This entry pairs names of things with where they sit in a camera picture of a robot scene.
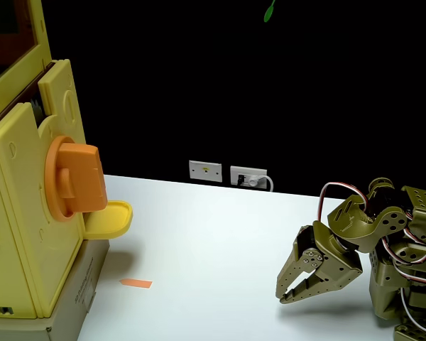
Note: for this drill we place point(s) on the orange vending machine knob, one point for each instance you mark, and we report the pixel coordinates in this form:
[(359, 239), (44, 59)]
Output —
[(81, 177)]

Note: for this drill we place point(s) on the yellow toy vending machine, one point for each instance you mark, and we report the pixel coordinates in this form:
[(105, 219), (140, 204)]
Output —
[(21, 213)]

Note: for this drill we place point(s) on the orange paper arrow marker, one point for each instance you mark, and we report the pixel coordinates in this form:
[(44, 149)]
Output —
[(136, 283)]

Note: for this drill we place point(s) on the yellow dispensing tray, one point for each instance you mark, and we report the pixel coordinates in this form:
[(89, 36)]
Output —
[(108, 220)]

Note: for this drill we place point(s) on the beige cardboard box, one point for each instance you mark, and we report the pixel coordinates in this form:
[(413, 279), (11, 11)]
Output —
[(81, 284)]

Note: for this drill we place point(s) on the green leaf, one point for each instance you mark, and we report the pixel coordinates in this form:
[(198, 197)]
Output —
[(268, 13)]

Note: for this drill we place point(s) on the white wall socket plate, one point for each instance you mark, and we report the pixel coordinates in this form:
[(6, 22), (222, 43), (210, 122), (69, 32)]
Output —
[(241, 174)]

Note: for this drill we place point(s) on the white blank wall plate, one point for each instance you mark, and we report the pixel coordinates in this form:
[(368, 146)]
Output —
[(206, 171)]

